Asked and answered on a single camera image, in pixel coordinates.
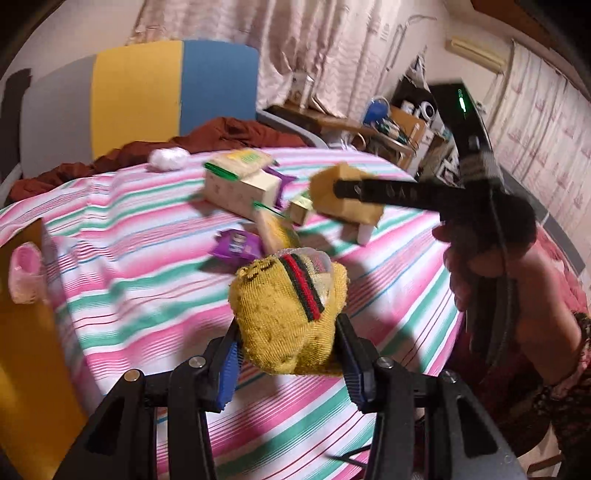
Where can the wooden desk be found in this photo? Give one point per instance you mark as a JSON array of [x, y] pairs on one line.
[[314, 120]]

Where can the person's right hand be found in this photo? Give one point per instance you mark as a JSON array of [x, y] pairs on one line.
[[455, 272]]

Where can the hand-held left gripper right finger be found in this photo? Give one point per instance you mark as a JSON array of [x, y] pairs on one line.
[[355, 376]]

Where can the purple snack packet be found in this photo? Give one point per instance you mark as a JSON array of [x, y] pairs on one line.
[[235, 244]]

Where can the pink bedding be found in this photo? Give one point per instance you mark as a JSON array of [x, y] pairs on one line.
[[565, 272]]

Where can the yellow sponge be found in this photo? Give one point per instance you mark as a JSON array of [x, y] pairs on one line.
[[360, 218]]

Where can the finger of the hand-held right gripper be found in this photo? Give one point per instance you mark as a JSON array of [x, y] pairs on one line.
[[392, 194]]

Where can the grey bed frame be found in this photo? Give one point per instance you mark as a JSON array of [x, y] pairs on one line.
[[295, 129]]

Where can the white crumpled plastic ball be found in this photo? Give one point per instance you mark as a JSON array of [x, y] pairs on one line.
[[167, 159]]

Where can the pink cup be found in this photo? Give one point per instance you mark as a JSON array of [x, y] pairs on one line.
[[25, 272]]

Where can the striped bed sheet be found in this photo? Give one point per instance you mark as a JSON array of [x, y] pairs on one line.
[[138, 286]]

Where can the yellow packet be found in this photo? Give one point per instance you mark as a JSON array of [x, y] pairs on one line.
[[274, 233]]

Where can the brown cardboard box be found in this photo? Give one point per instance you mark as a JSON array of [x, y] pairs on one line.
[[408, 121]]

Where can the black bed post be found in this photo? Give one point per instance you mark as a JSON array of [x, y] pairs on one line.
[[16, 115]]

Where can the black shelf unit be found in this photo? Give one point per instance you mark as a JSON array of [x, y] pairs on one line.
[[411, 94]]

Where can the yellow striped sock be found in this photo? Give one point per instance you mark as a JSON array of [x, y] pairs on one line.
[[286, 323]]

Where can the person's right forearm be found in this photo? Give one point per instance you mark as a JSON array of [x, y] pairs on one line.
[[540, 314]]

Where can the red-brown blanket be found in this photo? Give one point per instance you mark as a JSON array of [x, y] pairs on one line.
[[231, 134]]

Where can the person's floral clothing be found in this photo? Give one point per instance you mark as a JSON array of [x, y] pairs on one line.
[[570, 397]]

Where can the purple plastic item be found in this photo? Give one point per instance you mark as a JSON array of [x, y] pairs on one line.
[[282, 181]]

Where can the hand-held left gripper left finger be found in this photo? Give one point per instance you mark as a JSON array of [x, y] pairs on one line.
[[226, 369]]

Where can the pale patterned curtain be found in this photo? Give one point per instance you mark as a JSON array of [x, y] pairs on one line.
[[545, 129], [323, 46]]

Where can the cream cardboard box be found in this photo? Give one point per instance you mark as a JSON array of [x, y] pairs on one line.
[[240, 191]]

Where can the small yellow box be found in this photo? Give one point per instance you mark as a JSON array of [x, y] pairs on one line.
[[301, 210]]

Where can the blue plastic object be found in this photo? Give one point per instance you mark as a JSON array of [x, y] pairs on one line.
[[375, 110]]

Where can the white air conditioner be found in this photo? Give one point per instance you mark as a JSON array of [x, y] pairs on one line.
[[475, 53]]

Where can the white block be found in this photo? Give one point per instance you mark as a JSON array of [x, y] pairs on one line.
[[362, 234]]

